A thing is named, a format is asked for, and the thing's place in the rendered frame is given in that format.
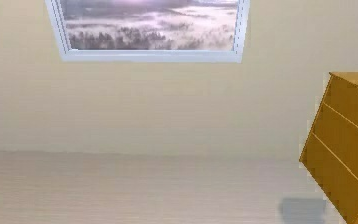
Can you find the orange wooden chest of drawers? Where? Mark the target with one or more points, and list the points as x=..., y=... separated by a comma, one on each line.
x=345, y=143

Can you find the white framed window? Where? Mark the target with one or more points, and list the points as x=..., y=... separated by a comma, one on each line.
x=150, y=30

